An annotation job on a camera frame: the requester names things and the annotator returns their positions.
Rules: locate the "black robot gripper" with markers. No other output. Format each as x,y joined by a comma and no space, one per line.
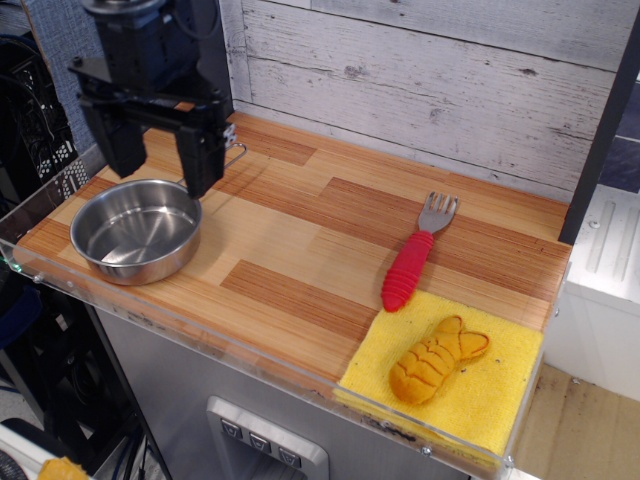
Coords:
147,77

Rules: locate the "small stainless steel pot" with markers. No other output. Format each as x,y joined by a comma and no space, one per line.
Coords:
138,232

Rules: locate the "clear acrylic table guard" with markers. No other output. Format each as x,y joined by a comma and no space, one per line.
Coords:
296,240

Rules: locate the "stainless steel cabinet with dispenser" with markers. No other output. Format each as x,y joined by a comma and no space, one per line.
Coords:
227,413

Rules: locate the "orange plush shrimp toy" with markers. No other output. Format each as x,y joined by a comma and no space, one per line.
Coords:
422,369

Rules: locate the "yellow cloth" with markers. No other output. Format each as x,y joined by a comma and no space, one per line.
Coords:
474,413

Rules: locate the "white appliance at right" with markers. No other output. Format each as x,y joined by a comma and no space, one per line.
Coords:
593,333

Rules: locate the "dark left support post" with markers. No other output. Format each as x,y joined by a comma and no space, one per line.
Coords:
212,64

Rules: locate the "dark support post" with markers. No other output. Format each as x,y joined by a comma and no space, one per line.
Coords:
212,64
613,112

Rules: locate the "black equipment rack with cables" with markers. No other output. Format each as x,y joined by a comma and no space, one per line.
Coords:
51,352

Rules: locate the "red handled metal fork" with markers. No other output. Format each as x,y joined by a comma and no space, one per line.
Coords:
402,278

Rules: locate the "dark right support post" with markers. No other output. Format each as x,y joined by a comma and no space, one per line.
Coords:
613,112

